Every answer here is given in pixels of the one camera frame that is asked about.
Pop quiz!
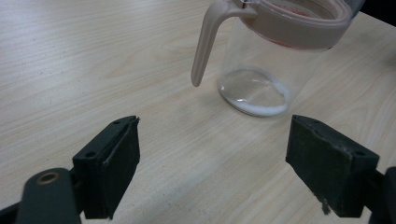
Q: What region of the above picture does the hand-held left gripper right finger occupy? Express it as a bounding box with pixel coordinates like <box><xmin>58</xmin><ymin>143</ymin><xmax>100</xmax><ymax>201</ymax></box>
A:
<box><xmin>285</xmin><ymin>114</ymin><xmax>381</xmax><ymax>218</ymax></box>

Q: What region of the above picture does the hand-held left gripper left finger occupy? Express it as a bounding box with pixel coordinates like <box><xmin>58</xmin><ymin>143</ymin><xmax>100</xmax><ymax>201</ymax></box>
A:
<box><xmin>72</xmin><ymin>115</ymin><xmax>142</xmax><ymax>220</ymax></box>

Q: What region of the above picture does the clear jar with beige collar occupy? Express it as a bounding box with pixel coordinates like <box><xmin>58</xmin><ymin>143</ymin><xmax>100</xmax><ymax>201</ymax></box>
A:
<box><xmin>190</xmin><ymin>0</ymin><xmax>359</xmax><ymax>119</ymax></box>

